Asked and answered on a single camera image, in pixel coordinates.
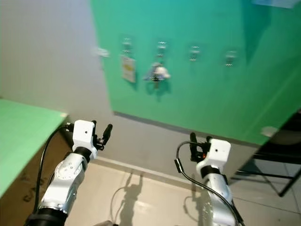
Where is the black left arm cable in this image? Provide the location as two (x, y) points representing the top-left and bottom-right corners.
(39, 122), (75, 212)

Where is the green wall board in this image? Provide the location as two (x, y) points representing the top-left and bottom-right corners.
(90, 0), (301, 145)

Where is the brown cardboard box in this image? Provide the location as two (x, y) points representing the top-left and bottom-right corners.
(0, 131), (72, 226)

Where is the white tag with yellow print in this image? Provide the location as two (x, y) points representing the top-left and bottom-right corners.
(120, 55), (136, 83)

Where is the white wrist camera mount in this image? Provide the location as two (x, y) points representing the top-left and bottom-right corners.
(73, 120), (97, 149)
(197, 139), (231, 175)

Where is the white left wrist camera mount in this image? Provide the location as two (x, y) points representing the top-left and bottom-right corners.
(73, 120), (97, 149)

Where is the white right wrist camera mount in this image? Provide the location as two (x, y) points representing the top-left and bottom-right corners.
(197, 139), (231, 175)

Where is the key bunch with white fob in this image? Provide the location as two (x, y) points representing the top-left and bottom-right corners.
(143, 60), (172, 89)

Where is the black metal chair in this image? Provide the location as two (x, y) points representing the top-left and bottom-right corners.
(233, 110), (301, 197)

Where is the clear adhesive metal hook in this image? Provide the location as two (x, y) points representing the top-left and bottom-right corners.
(121, 37), (133, 56)
(189, 45), (201, 62)
(224, 49), (238, 67)
(156, 40), (168, 59)

